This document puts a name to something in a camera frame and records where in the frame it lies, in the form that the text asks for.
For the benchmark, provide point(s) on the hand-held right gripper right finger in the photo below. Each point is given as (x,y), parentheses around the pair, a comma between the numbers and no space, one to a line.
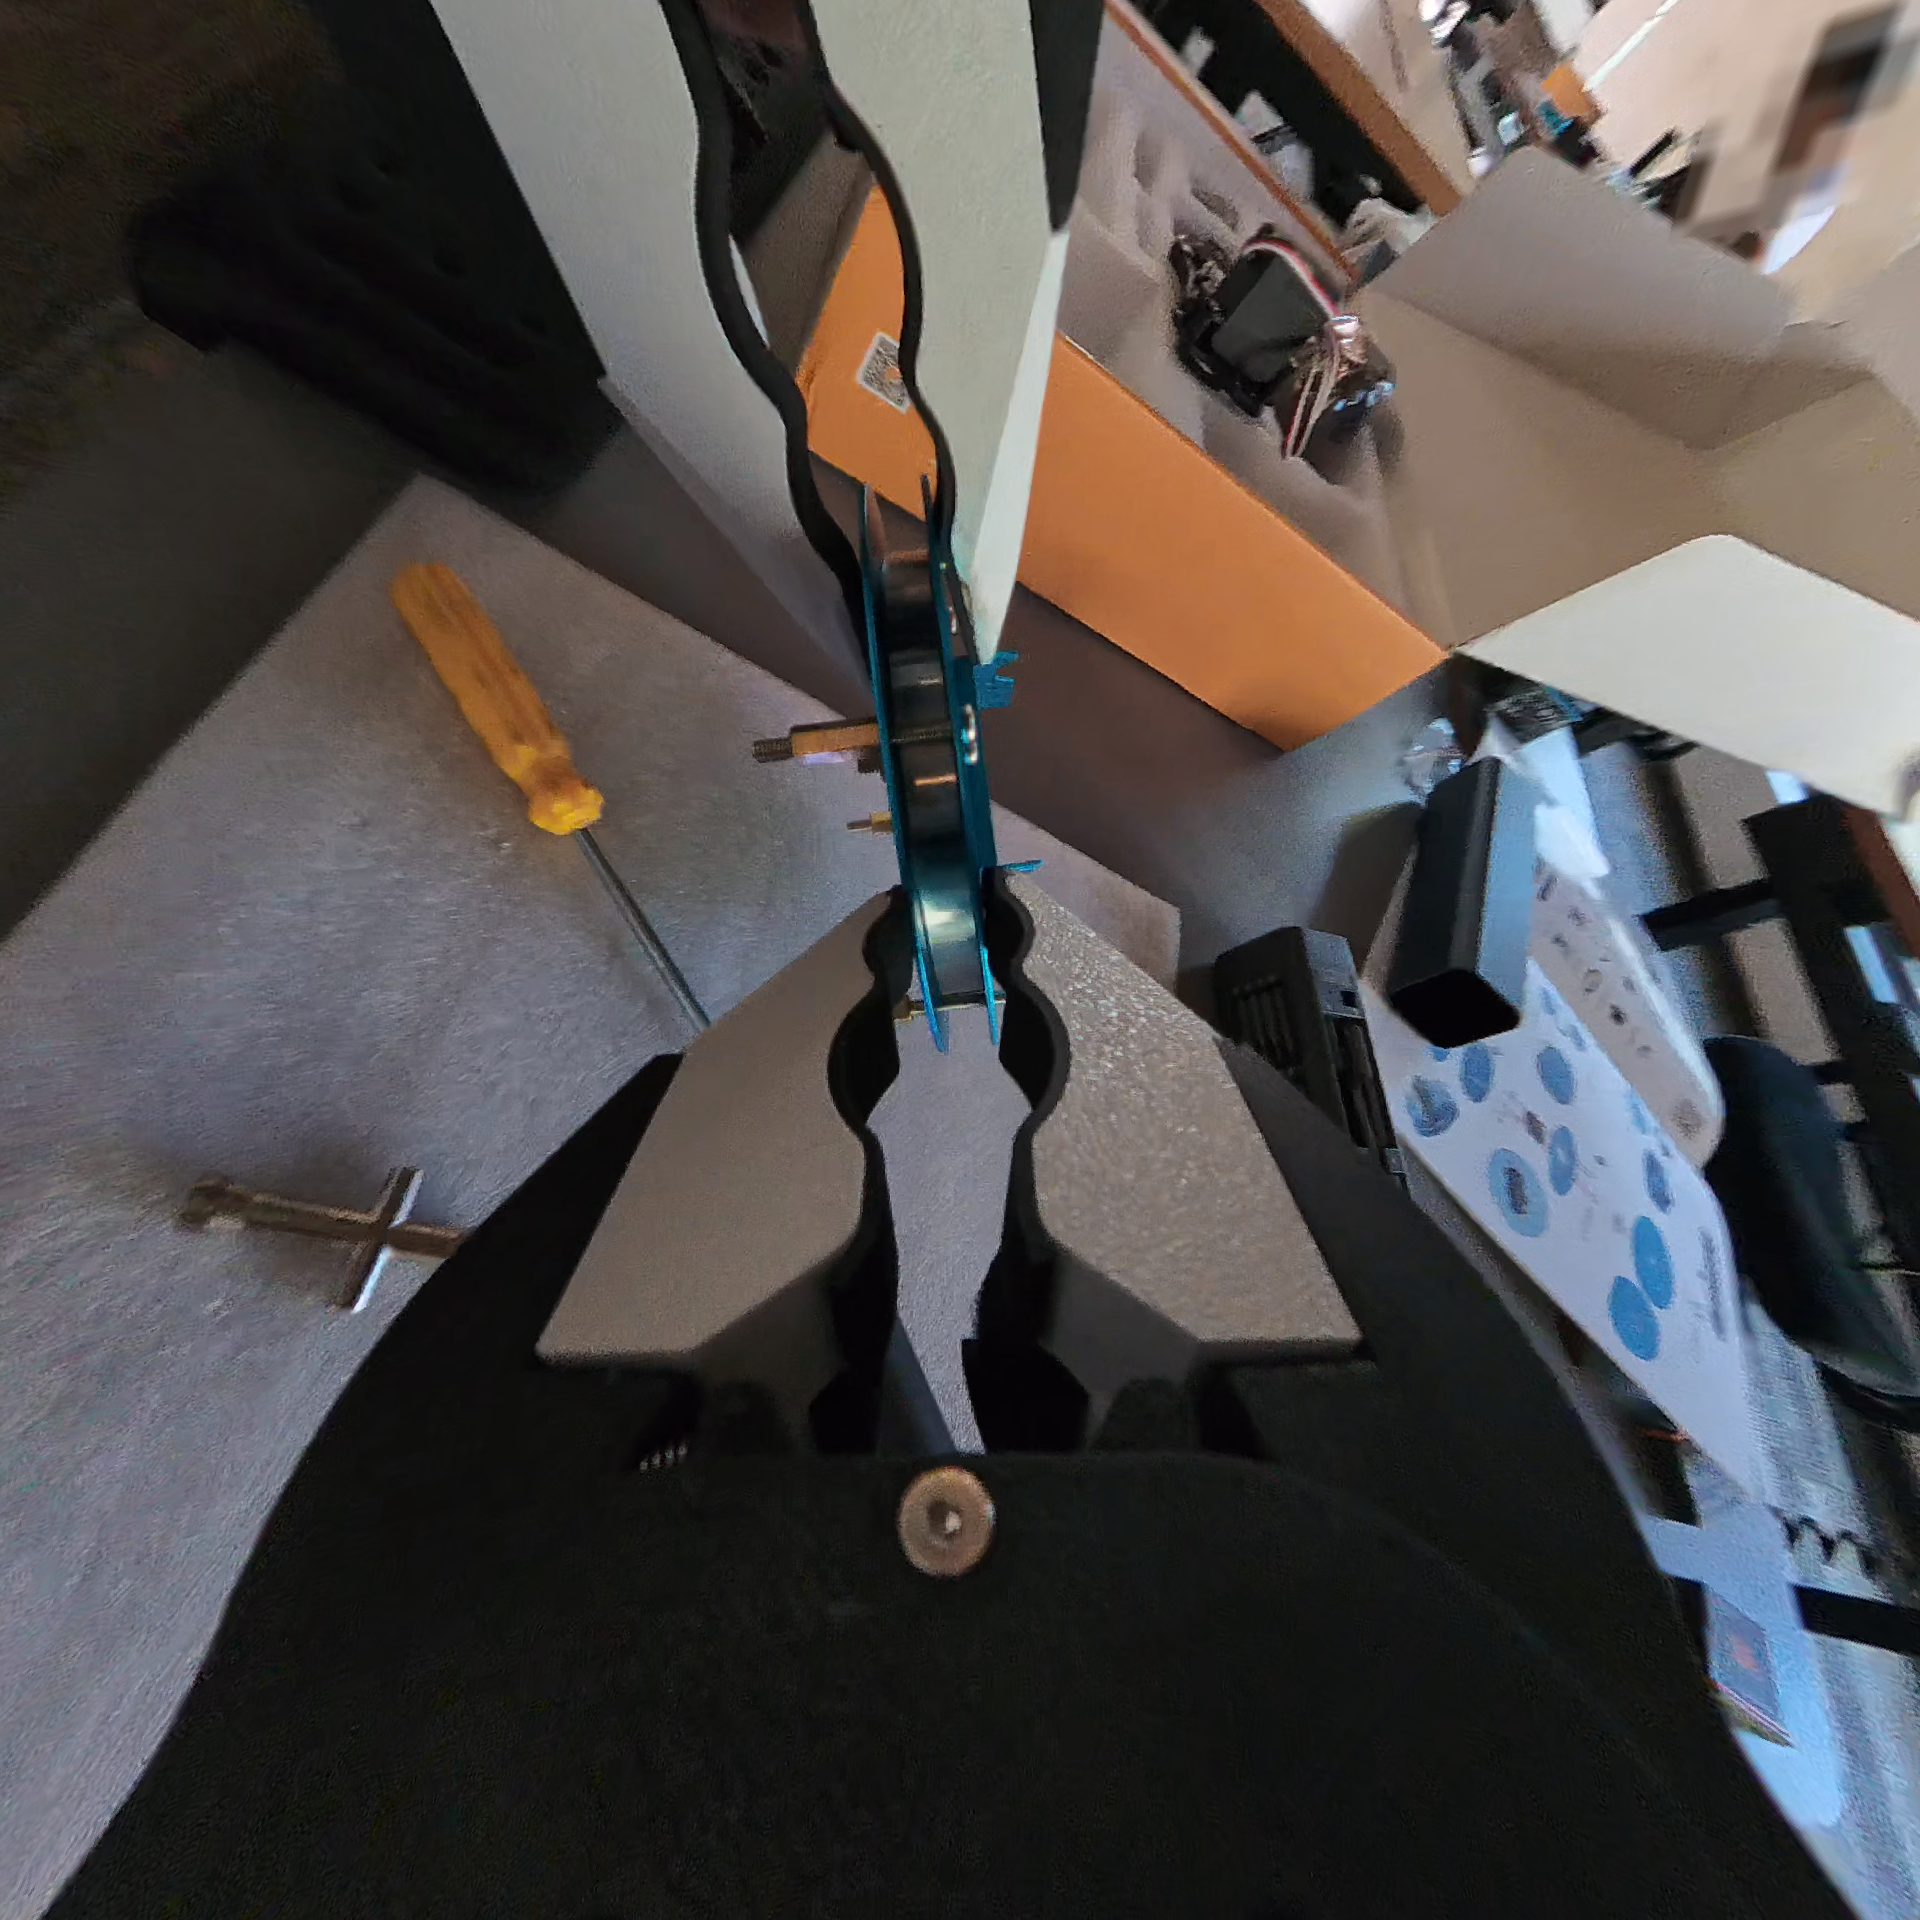
(1185,1202)

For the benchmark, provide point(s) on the orange cardboard box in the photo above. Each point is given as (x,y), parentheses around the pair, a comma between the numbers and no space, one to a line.
(1172,570)

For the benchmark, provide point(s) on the orange foam lined box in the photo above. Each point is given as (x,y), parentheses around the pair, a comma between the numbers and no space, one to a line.
(1110,300)

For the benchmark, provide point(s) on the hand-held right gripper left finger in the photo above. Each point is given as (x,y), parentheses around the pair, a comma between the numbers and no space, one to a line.
(706,1202)

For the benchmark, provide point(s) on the white foam sheet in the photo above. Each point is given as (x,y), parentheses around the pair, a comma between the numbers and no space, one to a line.
(225,975)

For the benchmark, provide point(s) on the dark grey desk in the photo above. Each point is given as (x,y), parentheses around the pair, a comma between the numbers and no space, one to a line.
(135,629)

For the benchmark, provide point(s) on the black rectangular sleeve case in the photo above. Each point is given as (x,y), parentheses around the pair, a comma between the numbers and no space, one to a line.
(1463,885)

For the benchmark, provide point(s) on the instruction sheet with blue circles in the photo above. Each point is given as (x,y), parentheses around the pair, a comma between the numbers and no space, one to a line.
(1589,1245)

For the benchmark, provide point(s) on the blue metal wheel assembly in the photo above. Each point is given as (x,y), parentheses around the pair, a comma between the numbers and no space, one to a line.
(918,706)

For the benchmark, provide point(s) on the black screwdriver bit holder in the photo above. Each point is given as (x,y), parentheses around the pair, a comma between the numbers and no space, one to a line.
(1306,1004)

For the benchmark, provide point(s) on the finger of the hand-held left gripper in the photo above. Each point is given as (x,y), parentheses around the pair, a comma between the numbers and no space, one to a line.
(962,181)
(599,181)

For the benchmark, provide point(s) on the white instruction booklet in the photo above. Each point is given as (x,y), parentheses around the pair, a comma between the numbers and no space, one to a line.
(1629,975)

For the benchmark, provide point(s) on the metal cross wrench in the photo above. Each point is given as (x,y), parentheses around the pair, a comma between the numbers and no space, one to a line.
(301,1212)

